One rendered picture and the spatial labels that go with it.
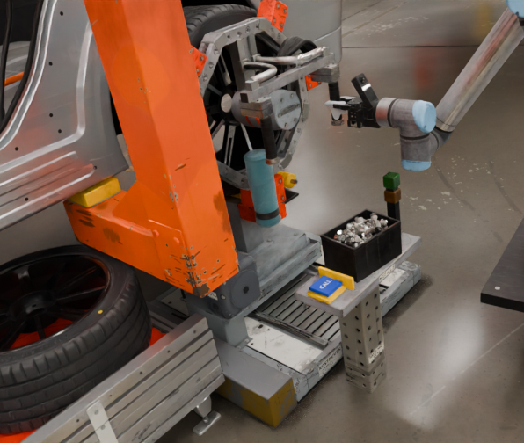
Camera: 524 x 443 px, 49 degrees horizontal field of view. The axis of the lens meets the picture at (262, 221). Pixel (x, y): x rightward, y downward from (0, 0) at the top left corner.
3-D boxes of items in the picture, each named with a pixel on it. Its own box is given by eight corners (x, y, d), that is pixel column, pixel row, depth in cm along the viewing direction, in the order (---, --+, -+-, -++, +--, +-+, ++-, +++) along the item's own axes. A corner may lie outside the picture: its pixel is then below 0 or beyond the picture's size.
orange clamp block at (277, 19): (266, 32, 204) (272, 7, 204) (283, 32, 199) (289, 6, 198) (253, 25, 199) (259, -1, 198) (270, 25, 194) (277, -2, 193)
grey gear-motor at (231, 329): (200, 294, 241) (180, 222, 224) (274, 329, 213) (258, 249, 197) (166, 319, 230) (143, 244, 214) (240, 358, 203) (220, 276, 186)
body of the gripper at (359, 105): (345, 127, 192) (376, 130, 184) (343, 101, 188) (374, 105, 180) (358, 119, 197) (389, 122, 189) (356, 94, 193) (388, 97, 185)
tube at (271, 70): (246, 70, 191) (241, 38, 186) (291, 73, 179) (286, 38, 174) (207, 87, 181) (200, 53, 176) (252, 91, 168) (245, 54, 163)
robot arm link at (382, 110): (385, 104, 177) (402, 94, 182) (372, 103, 180) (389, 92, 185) (388, 131, 181) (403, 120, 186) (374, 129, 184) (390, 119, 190)
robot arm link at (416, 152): (438, 161, 187) (437, 125, 181) (424, 176, 179) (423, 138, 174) (411, 158, 192) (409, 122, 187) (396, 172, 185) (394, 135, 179)
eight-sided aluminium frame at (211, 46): (302, 148, 231) (282, 5, 205) (316, 149, 226) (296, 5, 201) (203, 207, 199) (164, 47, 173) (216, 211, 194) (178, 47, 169)
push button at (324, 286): (323, 280, 170) (323, 274, 169) (343, 287, 165) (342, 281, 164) (309, 293, 166) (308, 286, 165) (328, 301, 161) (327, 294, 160)
